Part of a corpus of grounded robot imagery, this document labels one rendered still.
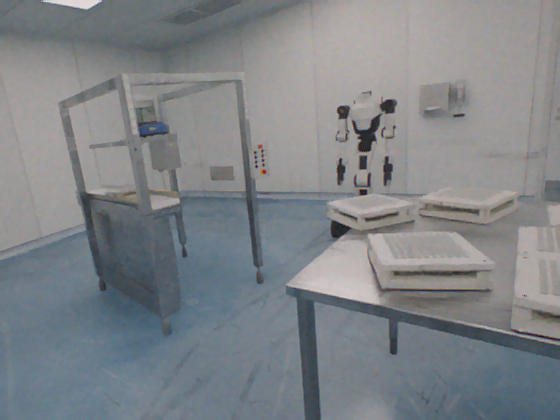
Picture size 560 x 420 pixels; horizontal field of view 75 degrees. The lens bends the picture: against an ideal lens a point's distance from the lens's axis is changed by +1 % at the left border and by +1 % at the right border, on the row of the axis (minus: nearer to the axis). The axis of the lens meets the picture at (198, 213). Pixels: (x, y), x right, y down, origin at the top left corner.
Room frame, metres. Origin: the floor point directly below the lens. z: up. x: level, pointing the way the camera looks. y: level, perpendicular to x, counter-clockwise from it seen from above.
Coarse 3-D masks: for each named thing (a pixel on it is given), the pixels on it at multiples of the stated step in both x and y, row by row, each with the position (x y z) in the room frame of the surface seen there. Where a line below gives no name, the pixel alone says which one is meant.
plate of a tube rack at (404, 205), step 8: (400, 200) 1.40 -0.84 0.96; (336, 208) 1.45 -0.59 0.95; (344, 208) 1.39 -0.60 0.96; (352, 208) 1.37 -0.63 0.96; (376, 208) 1.33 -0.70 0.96; (384, 208) 1.31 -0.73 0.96; (392, 208) 1.31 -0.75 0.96; (400, 208) 1.31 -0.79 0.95; (408, 208) 1.32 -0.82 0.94; (360, 216) 1.29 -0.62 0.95; (368, 216) 1.29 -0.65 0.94
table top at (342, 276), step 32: (416, 224) 1.28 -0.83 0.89; (448, 224) 1.23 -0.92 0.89; (480, 224) 1.19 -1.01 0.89; (512, 224) 1.15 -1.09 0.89; (544, 224) 1.11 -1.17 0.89; (320, 256) 1.10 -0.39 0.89; (352, 256) 1.07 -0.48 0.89; (512, 256) 0.92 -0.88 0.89; (288, 288) 0.93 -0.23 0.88; (320, 288) 0.89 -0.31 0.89; (352, 288) 0.86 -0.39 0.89; (512, 288) 0.76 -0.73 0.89; (416, 320) 0.71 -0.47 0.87; (448, 320) 0.67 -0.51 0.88; (480, 320) 0.65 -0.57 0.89; (544, 352) 0.57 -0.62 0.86
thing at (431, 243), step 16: (384, 240) 0.98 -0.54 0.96; (400, 240) 0.95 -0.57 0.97; (416, 240) 0.94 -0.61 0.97; (432, 240) 0.94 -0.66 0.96; (448, 240) 0.91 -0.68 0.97; (416, 256) 0.85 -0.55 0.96; (432, 256) 0.83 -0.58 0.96; (448, 256) 0.82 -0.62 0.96; (464, 256) 0.81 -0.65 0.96; (416, 272) 0.84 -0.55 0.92; (432, 272) 0.83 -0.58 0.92; (448, 272) 0.82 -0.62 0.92; (464, 272) 0.81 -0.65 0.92
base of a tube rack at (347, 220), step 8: (328, 216) 1.51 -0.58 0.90; (336, 216) 1.45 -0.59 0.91; (344, 216) 1.43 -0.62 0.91; (384, 216) 1.35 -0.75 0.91; (392, 216) 1.34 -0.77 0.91; (400, 216) 1.33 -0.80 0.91; (408, 216) 1.32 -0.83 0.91; (344, 224) 1.40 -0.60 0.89; (352, 224) 1.34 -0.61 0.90; (368, 224) 1.29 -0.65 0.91; (376, 224) 1.30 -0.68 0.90; (384, 224) 1.30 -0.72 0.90; (392, 224) 1.31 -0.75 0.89
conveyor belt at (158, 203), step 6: (96, 192) 3.24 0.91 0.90; (102, 192) 3.16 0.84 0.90; (96, 198) 2.95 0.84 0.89; (132, 198) 2.67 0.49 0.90; (150, 198) 2.56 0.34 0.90; (156, 198) 2.52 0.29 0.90; (162, 198) 2.49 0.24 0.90; (168, 198) 2.46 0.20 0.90; (174, 198) 2.43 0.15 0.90; (132, 204) 2.44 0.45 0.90; (156, 204) 2.31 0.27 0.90; (162, 204) 2.32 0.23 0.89; (168, 204) 2.35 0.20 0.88; (174, 204) 2.38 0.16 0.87; (156, 210) 2.29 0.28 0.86
